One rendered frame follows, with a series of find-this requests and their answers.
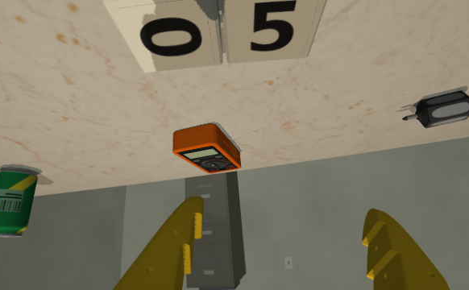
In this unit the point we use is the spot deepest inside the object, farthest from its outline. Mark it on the green drink can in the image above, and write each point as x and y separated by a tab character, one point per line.
17	190

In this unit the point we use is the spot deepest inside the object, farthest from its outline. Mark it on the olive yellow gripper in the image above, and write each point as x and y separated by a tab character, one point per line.
394	260

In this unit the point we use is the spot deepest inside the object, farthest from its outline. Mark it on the orange digital multimeter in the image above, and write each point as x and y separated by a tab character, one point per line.
207	148

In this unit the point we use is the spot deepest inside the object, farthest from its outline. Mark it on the black screwdriver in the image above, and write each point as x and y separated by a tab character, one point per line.
440	110

